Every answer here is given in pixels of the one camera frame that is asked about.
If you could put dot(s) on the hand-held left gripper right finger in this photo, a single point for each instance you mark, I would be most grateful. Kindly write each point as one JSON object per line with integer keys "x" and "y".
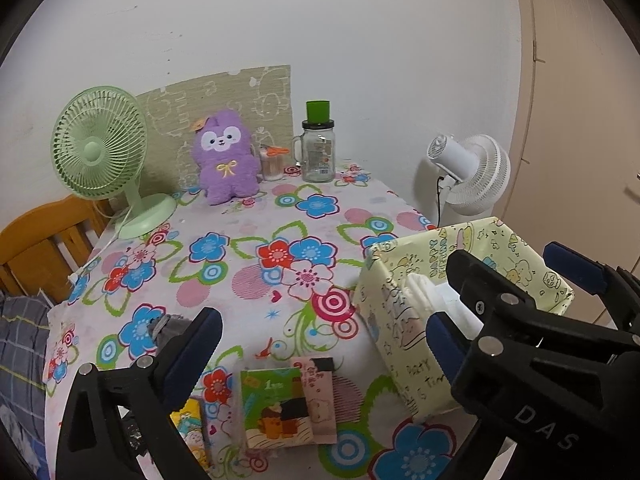
{"x": 445, "y": 350}

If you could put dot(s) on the small clear cup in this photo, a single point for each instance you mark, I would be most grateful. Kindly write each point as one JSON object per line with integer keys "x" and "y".
{"x": 272, "y": 166}

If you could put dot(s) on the dark blue plaid bedding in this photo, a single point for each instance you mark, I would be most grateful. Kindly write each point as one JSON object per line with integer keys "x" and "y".
{"x": 20, "y": 360}

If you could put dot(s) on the floral tablecloth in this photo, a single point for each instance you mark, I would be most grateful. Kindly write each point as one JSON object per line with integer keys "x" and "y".
{"x": 240, "y": 280}

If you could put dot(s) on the yellow printed packet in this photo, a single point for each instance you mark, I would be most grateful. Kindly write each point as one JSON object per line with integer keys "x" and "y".
{"x": 192, "y": 435}

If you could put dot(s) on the beige patterned foam mat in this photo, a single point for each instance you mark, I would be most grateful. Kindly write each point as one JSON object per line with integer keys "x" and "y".
{"x": 260, "y": 100}

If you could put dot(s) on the purple plush toy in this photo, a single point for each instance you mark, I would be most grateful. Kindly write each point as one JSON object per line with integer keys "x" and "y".
{"x": 227, "y": 160}

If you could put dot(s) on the white tissue pack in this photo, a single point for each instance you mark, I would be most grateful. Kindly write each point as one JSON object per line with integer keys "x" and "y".
{"x": 435, "y": 300}

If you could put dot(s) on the yellow cartoon-print box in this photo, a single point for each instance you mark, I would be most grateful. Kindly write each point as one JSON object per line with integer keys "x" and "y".
{"x": 395, "y": 320}

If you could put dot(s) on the green printed packet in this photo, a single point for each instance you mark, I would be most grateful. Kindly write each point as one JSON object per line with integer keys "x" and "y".
{"x": 272, "y": 405}

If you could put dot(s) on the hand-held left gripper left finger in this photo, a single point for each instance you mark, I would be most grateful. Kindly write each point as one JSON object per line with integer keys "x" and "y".
{"x": 192, "y": 355}

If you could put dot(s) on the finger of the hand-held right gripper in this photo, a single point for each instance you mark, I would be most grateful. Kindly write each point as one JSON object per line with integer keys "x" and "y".
{"x": 575, "y": 267}
{"x": 480, "y": 280}

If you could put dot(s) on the pink printed packet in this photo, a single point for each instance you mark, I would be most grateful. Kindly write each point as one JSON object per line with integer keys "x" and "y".
{"x": 322, "y": 400}

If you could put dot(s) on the glass mug jar green lid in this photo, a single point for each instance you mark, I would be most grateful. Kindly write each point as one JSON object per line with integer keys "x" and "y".
{"x": 317, "y": 155}

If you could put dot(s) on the white desk fan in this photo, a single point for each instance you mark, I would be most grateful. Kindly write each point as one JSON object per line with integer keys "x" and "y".
{"x": 475, "y": 170}

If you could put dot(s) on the beige door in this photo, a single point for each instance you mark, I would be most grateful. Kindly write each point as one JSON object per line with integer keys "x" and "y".
{"x": 585, "y": 110}

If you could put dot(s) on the green desk fan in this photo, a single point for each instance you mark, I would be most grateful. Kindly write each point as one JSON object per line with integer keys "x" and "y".
{"x": 100, "y": 150}

